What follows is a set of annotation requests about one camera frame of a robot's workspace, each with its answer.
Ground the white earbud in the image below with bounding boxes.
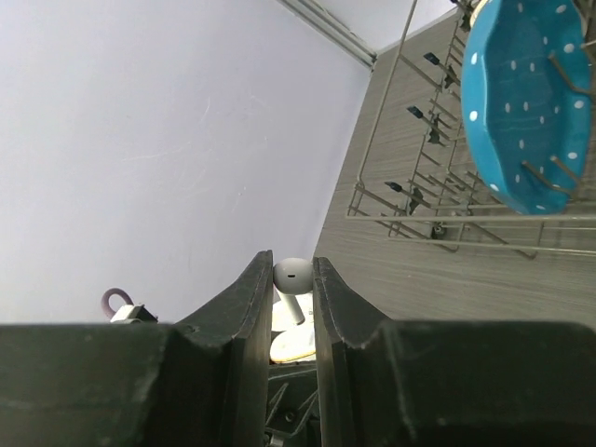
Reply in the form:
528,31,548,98
273,258,313,325

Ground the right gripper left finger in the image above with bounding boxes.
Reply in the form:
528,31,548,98
1,251,273,446

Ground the white charging case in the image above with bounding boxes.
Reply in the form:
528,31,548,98
269,293,316,364

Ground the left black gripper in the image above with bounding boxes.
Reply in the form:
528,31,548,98
264,361,321,447

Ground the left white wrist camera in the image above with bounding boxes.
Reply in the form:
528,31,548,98
110,305,158,324

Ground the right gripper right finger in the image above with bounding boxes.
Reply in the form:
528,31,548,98
313,258,595,446

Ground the grey wire dish rack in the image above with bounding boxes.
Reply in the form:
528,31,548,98
346,1,595,260

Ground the blue plate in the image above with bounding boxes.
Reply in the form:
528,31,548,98
461,0,592,215

